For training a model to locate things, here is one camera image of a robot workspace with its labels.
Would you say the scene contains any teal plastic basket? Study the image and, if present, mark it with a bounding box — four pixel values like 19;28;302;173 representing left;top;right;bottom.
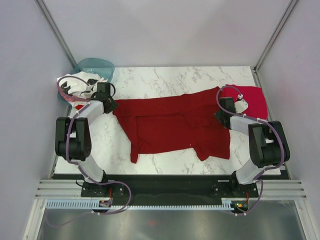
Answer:
57;58;115;102

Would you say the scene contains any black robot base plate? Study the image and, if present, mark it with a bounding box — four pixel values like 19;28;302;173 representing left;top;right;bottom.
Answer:
81;174;259;206

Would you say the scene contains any left aluminium frame post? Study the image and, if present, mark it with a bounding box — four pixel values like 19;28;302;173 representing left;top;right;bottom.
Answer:
35;0;77;67

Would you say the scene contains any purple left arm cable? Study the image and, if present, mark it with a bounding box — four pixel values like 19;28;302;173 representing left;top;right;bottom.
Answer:
46;75;133;227

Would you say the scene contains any dark red t-shirt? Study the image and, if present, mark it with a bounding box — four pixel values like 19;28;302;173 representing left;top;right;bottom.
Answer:
113;87;231;164

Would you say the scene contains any aluminium front rail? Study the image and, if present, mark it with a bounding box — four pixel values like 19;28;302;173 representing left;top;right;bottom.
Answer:
35;179;307;200

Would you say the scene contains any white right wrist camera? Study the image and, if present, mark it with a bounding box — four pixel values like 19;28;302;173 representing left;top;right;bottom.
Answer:
234;99;249;114

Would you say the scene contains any aluminium frame post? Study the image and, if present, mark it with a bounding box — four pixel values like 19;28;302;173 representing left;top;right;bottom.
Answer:
35;0;77;67
252;0;300;75

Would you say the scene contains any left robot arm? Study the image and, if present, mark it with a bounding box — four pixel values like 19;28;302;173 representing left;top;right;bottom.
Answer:
55;82;118;197

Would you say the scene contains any right aluminium frame post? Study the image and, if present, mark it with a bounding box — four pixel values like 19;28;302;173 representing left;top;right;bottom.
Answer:
252;0;300;75

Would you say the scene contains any light blue cable duct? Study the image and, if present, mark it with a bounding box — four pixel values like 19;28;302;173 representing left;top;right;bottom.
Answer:
46;199;234;211

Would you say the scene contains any white patterned t-shirt pile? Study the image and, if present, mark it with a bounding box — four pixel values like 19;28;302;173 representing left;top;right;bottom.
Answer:
56;71;108;108

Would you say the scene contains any folded bright red t-shirt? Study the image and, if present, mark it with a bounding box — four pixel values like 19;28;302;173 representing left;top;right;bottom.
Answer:
220;84;268;120

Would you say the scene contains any small red garment in basket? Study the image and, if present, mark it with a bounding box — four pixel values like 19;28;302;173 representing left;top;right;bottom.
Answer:
75;104;83;110

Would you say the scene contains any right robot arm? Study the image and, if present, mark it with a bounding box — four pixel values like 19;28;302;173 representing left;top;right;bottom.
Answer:
214;97;291;197

